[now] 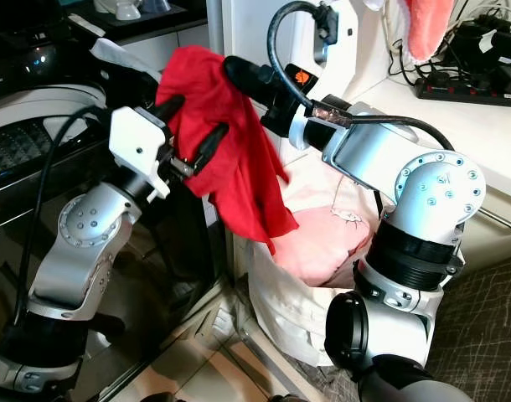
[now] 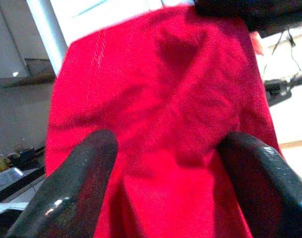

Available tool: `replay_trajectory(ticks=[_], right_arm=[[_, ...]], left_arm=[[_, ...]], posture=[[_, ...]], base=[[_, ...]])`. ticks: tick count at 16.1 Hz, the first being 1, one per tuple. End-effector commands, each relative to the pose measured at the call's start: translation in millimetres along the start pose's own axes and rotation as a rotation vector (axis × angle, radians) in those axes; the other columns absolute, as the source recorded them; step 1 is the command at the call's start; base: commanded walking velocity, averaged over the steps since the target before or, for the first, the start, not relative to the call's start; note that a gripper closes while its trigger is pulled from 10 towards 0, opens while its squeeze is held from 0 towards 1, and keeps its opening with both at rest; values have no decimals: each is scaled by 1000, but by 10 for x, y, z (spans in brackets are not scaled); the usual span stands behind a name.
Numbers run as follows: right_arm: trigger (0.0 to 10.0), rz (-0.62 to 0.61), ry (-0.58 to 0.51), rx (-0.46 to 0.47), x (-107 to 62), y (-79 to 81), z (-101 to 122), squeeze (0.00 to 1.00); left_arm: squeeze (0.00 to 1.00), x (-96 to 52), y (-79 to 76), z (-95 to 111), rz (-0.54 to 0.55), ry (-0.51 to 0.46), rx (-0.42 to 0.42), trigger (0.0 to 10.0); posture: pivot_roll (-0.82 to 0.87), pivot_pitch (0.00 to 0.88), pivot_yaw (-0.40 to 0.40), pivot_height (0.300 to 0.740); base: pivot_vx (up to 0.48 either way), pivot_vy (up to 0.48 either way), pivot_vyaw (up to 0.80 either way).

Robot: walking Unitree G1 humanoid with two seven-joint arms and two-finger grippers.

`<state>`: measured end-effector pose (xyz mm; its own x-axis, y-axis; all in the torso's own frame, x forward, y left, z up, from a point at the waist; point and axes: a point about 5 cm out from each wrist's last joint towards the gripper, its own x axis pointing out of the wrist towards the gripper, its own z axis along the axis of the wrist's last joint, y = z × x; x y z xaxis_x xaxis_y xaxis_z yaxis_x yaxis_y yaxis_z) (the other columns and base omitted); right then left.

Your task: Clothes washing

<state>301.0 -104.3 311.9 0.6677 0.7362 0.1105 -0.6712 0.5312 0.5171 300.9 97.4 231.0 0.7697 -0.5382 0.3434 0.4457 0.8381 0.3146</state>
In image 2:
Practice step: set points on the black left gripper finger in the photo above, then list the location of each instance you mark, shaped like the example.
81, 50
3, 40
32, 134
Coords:
250, 12
66, 188
267, 188

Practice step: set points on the red cloth garment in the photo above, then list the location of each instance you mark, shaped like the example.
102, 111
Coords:
161, 119

